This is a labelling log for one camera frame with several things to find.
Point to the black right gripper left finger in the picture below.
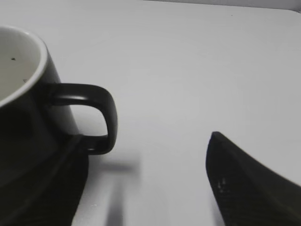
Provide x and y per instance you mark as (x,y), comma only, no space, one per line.
(49,193)

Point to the black mug white inside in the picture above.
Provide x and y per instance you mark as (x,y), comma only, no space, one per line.
(36,121)

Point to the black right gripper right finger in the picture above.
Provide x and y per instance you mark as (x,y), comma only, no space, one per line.
(248,193)

